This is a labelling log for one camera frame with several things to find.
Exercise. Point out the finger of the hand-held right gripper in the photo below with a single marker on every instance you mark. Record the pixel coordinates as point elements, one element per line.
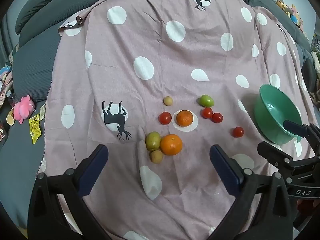
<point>296,128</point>
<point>272,152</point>

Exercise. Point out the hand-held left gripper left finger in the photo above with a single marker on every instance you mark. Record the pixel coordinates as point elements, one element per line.
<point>96,163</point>

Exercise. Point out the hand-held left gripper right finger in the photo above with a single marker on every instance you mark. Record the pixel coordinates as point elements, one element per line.
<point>223,165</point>

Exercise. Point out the green plastic bowl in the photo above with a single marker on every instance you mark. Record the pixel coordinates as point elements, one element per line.
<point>272,110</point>

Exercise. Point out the red cherry tomato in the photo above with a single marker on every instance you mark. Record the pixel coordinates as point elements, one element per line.
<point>165,118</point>
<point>238,132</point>
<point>207,112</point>
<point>217,117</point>

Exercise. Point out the orange mandarin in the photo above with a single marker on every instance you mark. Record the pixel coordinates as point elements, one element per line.
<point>184,118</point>
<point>171,144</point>

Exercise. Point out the dark grey cushion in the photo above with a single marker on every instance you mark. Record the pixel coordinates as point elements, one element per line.
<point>309,72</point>

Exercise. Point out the small tan round fruit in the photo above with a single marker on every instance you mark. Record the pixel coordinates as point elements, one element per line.
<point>168,100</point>
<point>156,156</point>

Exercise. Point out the yellow-green round fruit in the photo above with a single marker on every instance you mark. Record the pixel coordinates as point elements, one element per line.
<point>153,141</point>

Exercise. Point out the bright green round fruit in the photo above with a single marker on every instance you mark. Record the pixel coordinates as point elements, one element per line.
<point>206,101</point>

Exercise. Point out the yellow snack packet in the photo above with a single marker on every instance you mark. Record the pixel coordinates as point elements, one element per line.
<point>35,127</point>

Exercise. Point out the pink plush toy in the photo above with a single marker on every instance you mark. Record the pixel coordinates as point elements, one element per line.
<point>23,110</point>

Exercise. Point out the yellow paper cup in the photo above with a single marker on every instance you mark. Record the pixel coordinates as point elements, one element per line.
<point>10,119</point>

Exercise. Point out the pile of plush toys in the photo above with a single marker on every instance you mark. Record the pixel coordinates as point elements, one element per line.
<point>287,7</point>

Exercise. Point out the pink polka dot blanket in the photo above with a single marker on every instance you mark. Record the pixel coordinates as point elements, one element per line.
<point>155,55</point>

